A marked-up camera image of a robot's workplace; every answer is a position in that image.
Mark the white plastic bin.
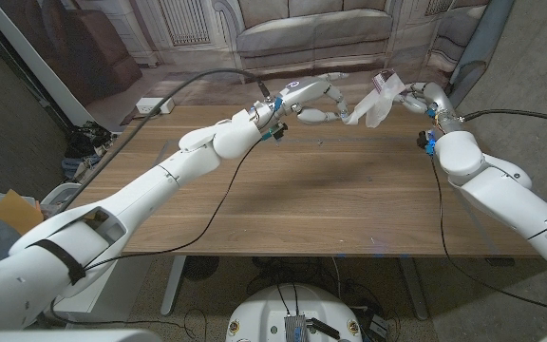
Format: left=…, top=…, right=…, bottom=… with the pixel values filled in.
left=40, top=182, right=83, bottom=219

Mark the white bandage strip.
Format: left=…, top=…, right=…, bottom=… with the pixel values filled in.
left=340, top=73, right=406, bottom=129

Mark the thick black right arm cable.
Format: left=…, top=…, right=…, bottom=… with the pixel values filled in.
left=461, top=108, right=547, bottom=130

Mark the grey finned electronics box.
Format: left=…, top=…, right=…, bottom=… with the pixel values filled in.
left=284, top=314, right=309, bottom=342

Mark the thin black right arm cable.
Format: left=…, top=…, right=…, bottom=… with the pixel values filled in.
left=428, top=154, right=547, bottom=318

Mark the white slanted beam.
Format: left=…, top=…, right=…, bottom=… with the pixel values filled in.
left=0, top=0, right=113, bottom=128

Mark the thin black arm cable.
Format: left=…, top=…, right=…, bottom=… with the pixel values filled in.
left=428, top=154, right=547, bottom=318
left=47, top=135, right=268, bottom=329

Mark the black tangled cable pile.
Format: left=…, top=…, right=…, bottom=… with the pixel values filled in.
left=64, top=121, right=123, bottom=161

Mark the white power strip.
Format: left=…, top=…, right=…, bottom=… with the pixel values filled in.
left=135, top=97, right=176, bottom=115

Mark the black round fan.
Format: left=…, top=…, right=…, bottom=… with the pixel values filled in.
left=181, top=256, right=220, bottom=282

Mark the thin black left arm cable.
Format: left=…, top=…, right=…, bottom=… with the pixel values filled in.
left=47, top=135, right=268, bottom=329

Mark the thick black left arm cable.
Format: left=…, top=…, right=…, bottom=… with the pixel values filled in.
left=57, top=67, right=273, bottom=215

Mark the blue grey rolled fabric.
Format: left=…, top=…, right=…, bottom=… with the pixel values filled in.
left=443, top=0, right=516, bottom=108

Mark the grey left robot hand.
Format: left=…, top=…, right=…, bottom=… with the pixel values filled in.
left=266, top=71, right=353, bottom=125

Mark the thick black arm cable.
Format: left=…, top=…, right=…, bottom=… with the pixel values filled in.
left=461, top=108, right=547, bottom=130
left=57, top=67, right=273, bottom=215

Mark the yellow paper envelope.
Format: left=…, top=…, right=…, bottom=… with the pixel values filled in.
left=0, top=188, right=45, bottom=235

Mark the small power adapter box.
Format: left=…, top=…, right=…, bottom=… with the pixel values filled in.
left=367, top=314, right=391, bottom=339

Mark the blue grey cloth bundle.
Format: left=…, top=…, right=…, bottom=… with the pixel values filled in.
left=61, top=154, right=104, bottom=181

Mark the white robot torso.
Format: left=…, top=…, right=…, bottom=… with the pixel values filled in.
left=224, top=283, right=365, bottom=342

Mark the printed sofa room backdrop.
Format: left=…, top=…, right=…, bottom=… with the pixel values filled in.
left=0, top=0, right=493, bottom=127

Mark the white table leg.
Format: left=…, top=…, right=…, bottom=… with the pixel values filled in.
left=160, top=256, right=187, bottom=317
left=399, top=257, right=430, bottom=321

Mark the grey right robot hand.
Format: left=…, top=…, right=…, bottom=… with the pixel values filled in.
left=394, top=81, right=464, bottom=134

